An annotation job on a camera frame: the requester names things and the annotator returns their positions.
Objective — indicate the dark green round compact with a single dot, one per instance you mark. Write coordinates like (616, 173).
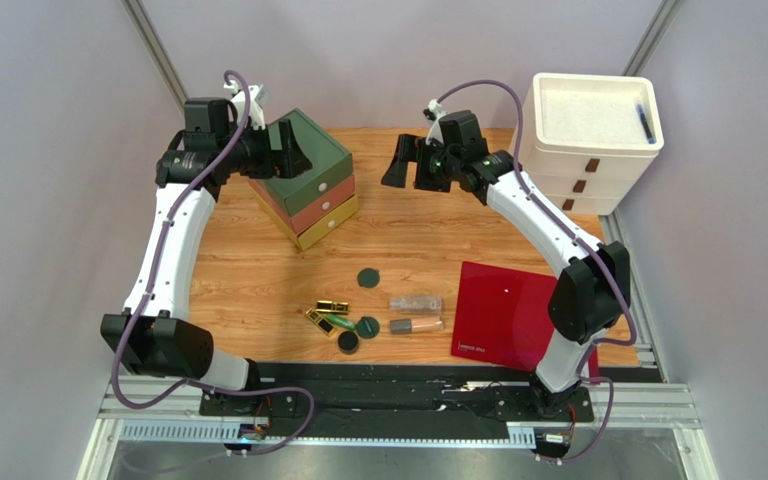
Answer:
(368, 278)

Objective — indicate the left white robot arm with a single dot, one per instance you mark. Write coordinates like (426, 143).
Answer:
(152, 335)

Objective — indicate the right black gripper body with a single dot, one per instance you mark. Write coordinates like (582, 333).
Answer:
(414, 160)

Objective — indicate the clear cosmetic bottle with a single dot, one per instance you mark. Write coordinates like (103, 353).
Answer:
(417, 304)

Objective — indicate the blue pen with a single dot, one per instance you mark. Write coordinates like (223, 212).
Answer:
(642, 116)

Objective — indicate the gold rectangular case upper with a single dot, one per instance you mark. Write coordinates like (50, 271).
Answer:
(332, 307)

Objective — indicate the aluminium frame rail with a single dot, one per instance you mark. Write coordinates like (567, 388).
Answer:
(637, 406)

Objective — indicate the grey capped foundation tube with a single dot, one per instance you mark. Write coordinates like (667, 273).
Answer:
(416, 325)

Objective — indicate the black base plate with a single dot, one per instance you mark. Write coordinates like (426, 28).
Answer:
(398, 402)

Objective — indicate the black round compact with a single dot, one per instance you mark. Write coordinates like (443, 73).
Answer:
(348, 342)

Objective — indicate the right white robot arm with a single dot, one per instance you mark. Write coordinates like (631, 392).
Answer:
(593, 278)

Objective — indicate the green top drawer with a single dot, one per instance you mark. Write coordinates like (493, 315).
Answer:
(331, 164)

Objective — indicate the white three-drawer organizer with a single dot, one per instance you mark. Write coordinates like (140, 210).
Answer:
(582, 143)

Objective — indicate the yellow bottom drawer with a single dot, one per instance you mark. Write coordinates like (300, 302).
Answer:
(318, 230)

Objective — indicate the green lipstick tube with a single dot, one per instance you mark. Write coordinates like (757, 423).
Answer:
(341, 322)

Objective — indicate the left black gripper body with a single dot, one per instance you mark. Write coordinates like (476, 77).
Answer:
(252, 155)

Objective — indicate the gold rectangular case lower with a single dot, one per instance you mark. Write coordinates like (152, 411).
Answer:
(320, 321)

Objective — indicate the pink drawer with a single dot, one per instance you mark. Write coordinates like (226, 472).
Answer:
(314, 211)

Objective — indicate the red mirror board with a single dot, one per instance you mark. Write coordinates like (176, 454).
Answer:
(502, 317)

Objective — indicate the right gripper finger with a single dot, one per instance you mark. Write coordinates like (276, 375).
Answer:
(430, 176)
(405, 153)

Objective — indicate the gold rectangular case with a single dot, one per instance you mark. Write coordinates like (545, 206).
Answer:
(320, 321)
(332, 307)

